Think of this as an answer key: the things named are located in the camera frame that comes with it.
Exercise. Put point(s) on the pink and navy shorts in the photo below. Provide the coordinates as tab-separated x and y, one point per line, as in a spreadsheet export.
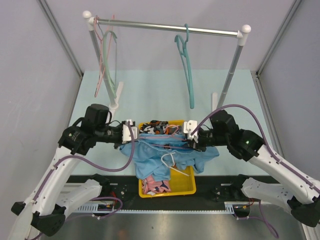
152	187

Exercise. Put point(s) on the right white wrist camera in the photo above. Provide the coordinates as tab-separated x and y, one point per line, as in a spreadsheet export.
188	128

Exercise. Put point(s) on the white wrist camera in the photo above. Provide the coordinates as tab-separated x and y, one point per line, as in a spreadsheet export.
129	131
188	128

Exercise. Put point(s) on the teal plastic hanger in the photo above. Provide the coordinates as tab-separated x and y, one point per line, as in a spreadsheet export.
182	48

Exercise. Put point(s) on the light blue shorts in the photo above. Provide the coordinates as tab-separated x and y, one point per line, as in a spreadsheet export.
154	155

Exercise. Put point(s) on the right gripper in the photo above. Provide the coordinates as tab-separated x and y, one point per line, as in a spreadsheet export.
193	144

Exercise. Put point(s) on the camouflage orange black shorts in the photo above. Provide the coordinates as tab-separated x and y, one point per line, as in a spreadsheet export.
155	127

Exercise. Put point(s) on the yellow plastic bin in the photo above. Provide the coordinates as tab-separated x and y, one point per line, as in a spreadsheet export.
181	182

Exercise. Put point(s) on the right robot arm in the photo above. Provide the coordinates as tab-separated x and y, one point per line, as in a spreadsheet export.
297	193

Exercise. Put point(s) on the grey printed shorts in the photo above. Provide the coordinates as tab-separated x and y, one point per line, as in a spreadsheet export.
177	130

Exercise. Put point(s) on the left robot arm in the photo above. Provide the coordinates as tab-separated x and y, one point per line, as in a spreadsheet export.
45	211

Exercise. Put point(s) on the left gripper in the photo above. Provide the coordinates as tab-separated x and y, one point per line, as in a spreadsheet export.
116	144

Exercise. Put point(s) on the pale green plastic hanger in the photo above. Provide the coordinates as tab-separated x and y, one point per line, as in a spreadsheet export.
109	60

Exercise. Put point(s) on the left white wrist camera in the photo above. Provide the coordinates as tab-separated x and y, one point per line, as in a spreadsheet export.
129	131

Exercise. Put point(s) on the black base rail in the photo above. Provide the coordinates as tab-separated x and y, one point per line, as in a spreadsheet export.
211	194

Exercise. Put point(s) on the white and metal clothes rack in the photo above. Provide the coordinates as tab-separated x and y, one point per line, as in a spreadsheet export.
217	101

